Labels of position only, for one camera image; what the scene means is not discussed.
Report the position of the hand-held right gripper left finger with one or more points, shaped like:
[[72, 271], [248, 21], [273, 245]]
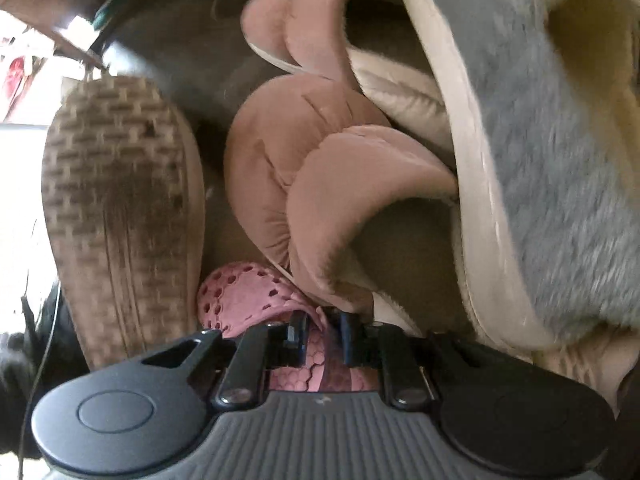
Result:
[[300, 337]]

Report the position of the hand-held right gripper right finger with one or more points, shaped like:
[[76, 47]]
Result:
[[348, 340]]

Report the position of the pink clog smiley charm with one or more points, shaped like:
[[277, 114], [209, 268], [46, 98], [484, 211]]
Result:
[[240, 295]]

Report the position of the grey furry slipper beige sole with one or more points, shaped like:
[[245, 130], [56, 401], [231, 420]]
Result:
[[525, 135], [115, 210]]

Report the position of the pink padded slipper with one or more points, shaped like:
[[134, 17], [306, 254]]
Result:
[[310, 15], [300, 160]]

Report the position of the black furry panda slipper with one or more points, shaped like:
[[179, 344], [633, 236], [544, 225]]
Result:
[[12, 360]]

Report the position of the orange wooden cabinet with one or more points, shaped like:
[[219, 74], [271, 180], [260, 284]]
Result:
[[50, 0]]

